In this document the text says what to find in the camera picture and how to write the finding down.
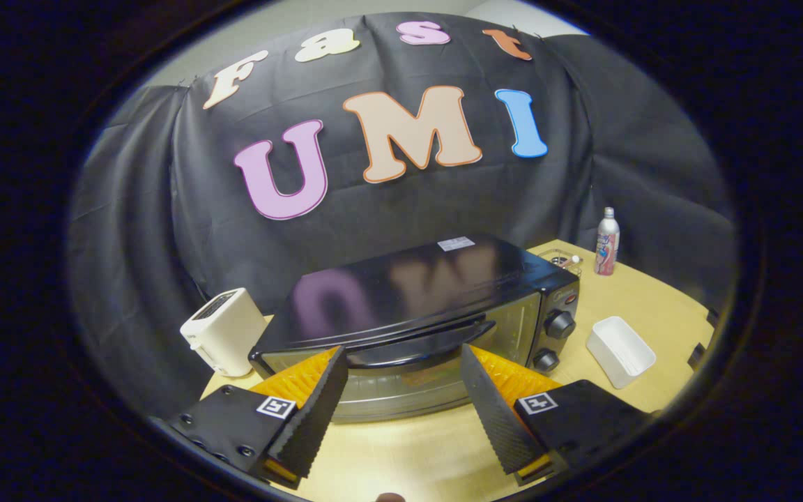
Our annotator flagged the white rectangular container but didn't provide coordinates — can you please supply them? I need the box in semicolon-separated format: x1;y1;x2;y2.
586;316;657;390

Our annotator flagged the black toaster oven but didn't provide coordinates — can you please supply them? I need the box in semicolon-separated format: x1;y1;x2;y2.
248;234;581;425

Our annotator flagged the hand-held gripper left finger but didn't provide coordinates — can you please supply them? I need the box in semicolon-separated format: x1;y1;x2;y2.
168;345;349;489

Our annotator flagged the silver bottle with pink label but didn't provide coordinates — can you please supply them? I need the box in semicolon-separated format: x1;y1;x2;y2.
594;206;620;277

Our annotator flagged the black backdrop cloth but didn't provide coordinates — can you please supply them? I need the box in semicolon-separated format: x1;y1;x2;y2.
67;10;737;419

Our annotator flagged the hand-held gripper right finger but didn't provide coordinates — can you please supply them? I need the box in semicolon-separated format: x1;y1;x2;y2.
459;343;653;487

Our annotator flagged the white slot toaster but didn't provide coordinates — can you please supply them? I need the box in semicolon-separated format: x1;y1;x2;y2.
179;287;270;378

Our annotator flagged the wire mesh basket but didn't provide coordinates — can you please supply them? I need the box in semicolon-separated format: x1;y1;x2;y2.
537;249;583;280

